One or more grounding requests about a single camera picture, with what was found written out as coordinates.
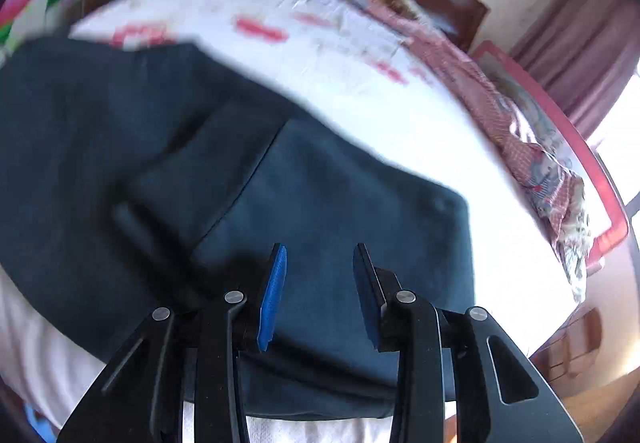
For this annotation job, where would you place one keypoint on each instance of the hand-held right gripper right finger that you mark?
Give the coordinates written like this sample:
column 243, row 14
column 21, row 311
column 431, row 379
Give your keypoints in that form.
column 367, row 303

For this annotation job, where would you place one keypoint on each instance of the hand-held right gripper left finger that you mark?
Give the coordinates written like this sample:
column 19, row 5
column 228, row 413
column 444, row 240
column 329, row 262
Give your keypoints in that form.
column 272, row 293

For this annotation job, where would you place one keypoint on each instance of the black pants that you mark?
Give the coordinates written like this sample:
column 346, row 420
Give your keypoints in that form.
column 325, row 183

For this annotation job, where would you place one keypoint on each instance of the bed with white floral sheet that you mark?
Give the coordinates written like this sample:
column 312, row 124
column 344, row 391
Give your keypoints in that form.
column 425, row 138

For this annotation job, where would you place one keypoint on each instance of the pink checked quilt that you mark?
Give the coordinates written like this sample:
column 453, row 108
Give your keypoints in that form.
column 510, row 133

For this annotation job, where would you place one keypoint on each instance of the pale printed pillow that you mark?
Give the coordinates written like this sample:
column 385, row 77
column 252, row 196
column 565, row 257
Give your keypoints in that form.
column 360, row 23

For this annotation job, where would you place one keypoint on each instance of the window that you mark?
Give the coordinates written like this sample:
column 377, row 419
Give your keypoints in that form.
column 625, row 123

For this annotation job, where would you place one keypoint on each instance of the mauve curtain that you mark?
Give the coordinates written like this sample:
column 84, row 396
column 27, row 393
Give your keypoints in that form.
column 585, row 48

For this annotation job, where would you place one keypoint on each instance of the red bed rail guard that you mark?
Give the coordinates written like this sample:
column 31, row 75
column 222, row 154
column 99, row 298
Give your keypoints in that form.
column 615, row 223

